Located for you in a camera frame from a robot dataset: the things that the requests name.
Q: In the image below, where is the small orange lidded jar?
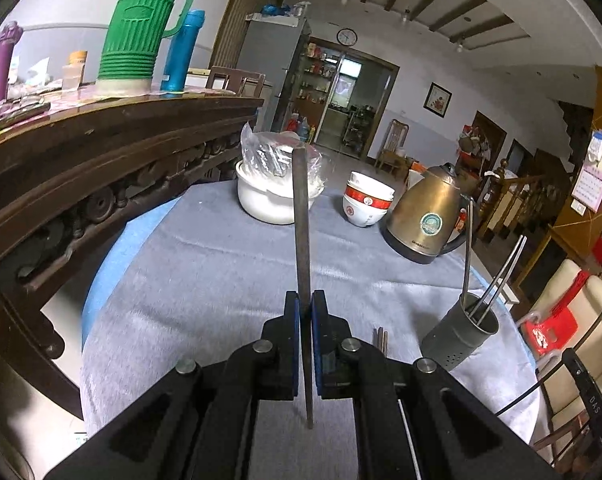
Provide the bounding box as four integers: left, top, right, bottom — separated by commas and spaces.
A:
62, 51, 88, 92

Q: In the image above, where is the carved dark wooden sideboard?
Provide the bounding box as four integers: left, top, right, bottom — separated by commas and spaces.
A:
0, 85, 266, 421

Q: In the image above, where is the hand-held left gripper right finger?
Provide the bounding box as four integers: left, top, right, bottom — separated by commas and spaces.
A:
311, 289, 562, 480

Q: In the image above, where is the beige chair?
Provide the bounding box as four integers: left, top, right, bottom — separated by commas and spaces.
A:
528, 259, 602, 441

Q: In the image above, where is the red banded white bowl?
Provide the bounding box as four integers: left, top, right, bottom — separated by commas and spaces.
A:
343, 187, 395, 212

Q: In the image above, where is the wooden chair back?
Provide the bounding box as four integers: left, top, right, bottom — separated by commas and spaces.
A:
205, 65, 266, 98

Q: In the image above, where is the plain white bowl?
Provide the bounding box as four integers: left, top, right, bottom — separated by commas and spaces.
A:
348, 171, 396, 196

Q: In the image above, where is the white ceramic pot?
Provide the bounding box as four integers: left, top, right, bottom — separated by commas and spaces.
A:
236, 160, 327, 226

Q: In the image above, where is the green thermos jug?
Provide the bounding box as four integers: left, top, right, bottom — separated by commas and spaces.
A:
97, 0, 199, 96

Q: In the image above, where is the framed wall picture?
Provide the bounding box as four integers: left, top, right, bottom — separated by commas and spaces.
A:
423, 82, 452, 113

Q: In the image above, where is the red plastic stool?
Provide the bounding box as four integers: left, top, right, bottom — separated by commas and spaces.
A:
518, 270, 592, 356

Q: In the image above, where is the grey metal utensil holder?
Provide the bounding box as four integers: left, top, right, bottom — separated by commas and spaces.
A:
421, 292, 502, 372

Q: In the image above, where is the blue thermos bottle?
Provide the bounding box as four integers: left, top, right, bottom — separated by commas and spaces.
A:
161, 9, 205, 98

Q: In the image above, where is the brass electric kettle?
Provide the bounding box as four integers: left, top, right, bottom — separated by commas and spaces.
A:
380, 162, 476, 266

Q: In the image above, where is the white bowl with emblem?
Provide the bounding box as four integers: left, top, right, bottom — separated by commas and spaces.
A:
342, 201, 390, 229

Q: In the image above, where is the grey refrigerator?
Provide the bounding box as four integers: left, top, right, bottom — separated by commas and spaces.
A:
236, 12, 312, 133

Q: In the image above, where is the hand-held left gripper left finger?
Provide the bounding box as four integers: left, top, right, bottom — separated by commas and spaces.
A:
44, 290, 302, 480

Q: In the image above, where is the wall calendar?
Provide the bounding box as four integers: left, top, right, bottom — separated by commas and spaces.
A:
571, 130, 602, 213

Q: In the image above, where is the blue table underlay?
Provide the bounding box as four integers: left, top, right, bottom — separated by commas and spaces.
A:
81, 195, 514, 346

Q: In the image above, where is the purple bottle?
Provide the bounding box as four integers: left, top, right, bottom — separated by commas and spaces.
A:
0, 21, 23, 106

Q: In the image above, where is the tall wooden chair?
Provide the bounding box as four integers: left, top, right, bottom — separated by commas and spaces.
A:
376, 119, 411, 176

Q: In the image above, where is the plastic wrapped bowl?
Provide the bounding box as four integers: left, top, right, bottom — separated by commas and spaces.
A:
240, 122, 329, 196

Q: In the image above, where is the shelf with jars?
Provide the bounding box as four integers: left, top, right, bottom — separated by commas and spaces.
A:
296, 42, 339, 111

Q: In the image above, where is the cluster of plastic bottles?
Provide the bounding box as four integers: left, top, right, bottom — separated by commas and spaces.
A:
283, 112, 318, 143

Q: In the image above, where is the wooden stair railing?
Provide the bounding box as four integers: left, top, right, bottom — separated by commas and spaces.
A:
476, 157, 572, 256

